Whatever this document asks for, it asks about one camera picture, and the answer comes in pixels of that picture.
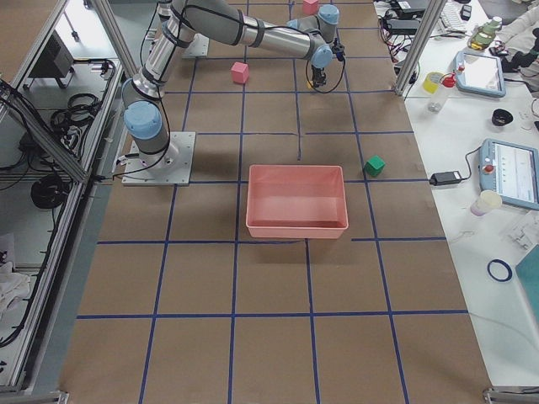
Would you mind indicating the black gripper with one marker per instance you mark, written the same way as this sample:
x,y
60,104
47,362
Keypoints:
x,y
317,70

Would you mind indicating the pink cube centre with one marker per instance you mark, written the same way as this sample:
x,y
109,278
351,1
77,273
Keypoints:
x,y
239,72

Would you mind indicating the green cube near bin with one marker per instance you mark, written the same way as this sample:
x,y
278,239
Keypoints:
x,y
374,166

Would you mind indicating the yellow tape roll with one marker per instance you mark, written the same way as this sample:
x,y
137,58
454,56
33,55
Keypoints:
x,y
432,82

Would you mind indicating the pink plastic bin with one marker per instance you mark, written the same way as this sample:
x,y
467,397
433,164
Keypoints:
x,y
296,201

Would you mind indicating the black power adapter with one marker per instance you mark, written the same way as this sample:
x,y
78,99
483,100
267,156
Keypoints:
x,y
445,178

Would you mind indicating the teach pendant far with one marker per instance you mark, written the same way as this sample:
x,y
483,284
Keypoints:
x,y
480,74

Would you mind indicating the teach pendant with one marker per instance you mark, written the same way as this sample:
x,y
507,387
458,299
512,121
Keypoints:
x,y
480,74
511,171

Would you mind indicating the paper cup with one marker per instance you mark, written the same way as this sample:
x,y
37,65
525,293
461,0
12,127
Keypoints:
x,y
487,201

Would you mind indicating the teach pendant near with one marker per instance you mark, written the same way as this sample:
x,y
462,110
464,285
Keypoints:
x,y
511,171

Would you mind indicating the white cloth rag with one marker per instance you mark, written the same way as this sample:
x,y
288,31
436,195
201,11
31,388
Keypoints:
x,y
14,286

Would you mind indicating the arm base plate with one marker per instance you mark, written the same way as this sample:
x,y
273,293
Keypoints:
x,y
198,48
158,170

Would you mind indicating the aluminium frame post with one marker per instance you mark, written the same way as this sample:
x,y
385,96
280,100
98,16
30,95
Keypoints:
x,y
428,23

